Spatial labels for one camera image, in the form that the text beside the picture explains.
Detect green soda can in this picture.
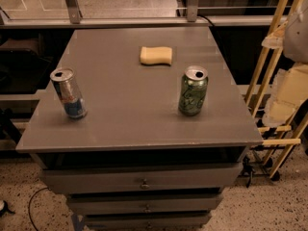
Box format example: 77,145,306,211
178,65,208,116

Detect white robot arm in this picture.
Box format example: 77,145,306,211
262,0,308,127

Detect yellow sponge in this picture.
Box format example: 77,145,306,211
140,46,172,65

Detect blue silver energy drink can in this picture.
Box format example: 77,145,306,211
50,68,87,119

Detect grey drawer cabinet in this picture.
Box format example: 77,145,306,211
15,26,264,231

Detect top grey drawer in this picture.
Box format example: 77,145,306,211
40,163,243,194

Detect grey drawer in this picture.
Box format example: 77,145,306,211
40,163,243,194
85,213,211,230
67,194,222,215

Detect middle grey drawer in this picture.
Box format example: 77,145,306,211
67,194,222,215

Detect bottom grey drawer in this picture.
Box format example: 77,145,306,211
85,213,211,230

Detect black floor cable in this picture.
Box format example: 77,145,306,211
27,186,50,231

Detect metal railing frame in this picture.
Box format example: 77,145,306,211
0,0,279,28

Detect wooden rack frame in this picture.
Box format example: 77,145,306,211
244,0,308,181

